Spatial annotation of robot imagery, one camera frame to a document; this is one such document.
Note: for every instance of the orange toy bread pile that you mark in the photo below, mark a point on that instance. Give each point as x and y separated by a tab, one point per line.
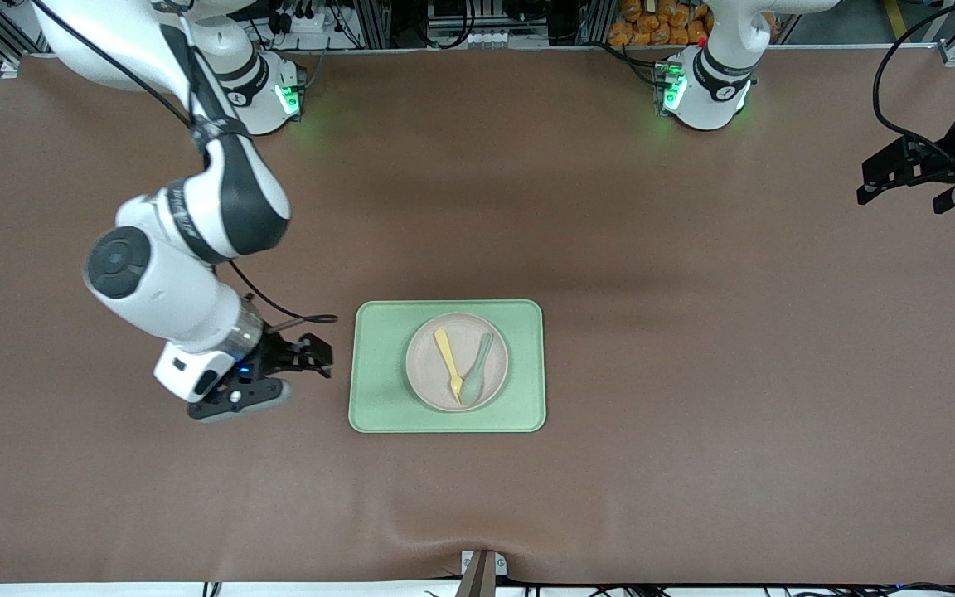
652	21

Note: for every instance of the brown table mat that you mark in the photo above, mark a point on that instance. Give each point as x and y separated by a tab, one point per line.
693	414

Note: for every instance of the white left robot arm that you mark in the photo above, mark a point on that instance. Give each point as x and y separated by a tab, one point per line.
714	83

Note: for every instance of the light green rectangular tray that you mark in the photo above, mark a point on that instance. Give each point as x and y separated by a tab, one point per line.
378	398

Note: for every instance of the white power strip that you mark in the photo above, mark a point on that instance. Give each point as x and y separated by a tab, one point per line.
307	21

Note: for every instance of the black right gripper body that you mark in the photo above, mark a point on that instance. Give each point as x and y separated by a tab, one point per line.
277	355

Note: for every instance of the metal table edge bracket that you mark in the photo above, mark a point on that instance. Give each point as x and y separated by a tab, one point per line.
482	572

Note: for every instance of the grey-green plastic spoon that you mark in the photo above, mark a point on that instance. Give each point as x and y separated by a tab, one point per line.
472	388

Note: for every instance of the beige round plate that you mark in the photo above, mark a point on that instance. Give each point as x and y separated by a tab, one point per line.
424	365

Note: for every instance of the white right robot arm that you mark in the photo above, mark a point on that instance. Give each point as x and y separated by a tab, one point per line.
171	290

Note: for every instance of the white terminal block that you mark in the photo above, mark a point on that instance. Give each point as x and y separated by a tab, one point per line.
494	37

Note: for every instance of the yellow plastic fork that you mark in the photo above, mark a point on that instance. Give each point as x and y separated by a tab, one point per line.
448	356

